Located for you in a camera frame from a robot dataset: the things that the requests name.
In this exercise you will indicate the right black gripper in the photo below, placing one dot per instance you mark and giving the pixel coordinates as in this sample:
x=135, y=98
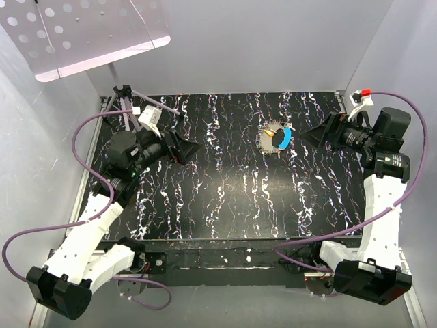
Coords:
x=331, y=130

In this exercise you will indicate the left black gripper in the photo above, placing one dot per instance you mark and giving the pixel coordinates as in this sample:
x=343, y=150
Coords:
x=175, y=146

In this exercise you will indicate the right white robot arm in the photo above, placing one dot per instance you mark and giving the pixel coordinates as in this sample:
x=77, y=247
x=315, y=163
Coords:
x=373, y=273

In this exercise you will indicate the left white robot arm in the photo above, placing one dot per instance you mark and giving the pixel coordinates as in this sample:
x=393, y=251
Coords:
x=69, y=278

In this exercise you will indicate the perforated music stand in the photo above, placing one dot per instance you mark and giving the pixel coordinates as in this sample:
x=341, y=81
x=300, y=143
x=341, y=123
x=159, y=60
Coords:
x=61, y=38

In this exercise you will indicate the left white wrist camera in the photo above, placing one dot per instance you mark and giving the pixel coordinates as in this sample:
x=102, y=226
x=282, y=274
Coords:
x=148, y=118

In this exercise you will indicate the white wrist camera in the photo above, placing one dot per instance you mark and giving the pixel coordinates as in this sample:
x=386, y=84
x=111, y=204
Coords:
x=148, y=118
x=360, y=99

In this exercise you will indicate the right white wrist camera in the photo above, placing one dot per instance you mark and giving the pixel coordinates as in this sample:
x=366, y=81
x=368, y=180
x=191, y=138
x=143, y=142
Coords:
x=360, y=99

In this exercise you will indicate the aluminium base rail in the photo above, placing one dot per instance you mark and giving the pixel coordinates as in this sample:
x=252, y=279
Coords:
x=39, y=312

